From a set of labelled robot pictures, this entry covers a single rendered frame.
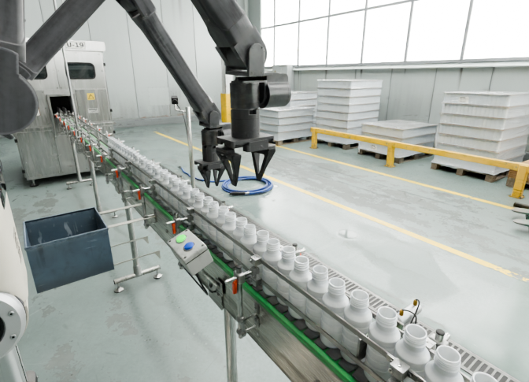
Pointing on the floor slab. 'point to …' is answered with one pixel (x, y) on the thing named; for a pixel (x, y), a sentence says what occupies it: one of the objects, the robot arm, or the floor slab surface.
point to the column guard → (225, 108)
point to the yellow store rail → (434, 154)
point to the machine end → (35, 141)
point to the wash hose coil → (243, 191)
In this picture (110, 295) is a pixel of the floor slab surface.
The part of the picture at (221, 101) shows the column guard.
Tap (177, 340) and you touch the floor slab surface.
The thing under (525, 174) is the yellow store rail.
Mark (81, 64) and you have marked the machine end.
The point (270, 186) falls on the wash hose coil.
